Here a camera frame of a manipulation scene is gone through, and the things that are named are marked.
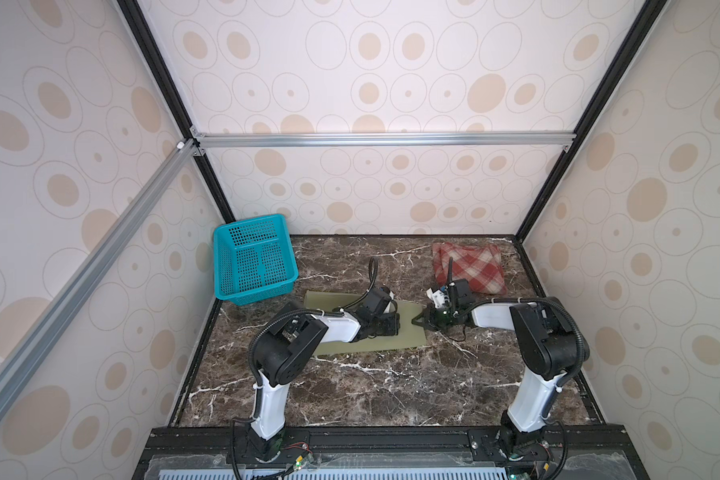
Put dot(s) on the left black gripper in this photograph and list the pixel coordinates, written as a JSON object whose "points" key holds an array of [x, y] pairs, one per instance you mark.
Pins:
{"points": [[393, 325]]}

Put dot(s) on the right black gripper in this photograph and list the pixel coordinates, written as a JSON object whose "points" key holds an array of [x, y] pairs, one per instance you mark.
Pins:
{"points": [[429, 314]]}

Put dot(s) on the olive green skirt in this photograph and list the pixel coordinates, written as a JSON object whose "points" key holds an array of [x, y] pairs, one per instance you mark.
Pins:
{"points": [[409, 335]]}

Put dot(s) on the red plaid skirt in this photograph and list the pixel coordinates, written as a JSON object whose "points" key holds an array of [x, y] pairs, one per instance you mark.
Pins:
{"points": [[480, 265]]}

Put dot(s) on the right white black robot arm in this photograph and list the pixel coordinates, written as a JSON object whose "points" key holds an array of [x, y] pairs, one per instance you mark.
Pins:
{"points": [[551, 345]]}

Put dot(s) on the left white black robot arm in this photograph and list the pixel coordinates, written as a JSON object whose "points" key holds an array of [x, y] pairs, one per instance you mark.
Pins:
{"points": [[281, 350]]}

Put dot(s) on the teal plastic basket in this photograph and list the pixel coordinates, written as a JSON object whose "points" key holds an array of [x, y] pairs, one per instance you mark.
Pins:
{"points": [[253, 260]]}

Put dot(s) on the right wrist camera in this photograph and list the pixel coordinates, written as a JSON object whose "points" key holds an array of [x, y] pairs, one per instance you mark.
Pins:
{"points": [[439, 298]]}

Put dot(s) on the horizontal aluminium back rail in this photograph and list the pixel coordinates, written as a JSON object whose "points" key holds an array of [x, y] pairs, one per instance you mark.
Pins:
{"points": [[404, 139]]}

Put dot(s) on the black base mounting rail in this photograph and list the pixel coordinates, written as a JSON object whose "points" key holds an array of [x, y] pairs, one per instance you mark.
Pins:
{"points": [[568, 452]]}

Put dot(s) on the diagonal aluminium left rail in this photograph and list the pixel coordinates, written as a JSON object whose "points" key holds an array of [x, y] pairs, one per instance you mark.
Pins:
{"points": [[28, 355]]}

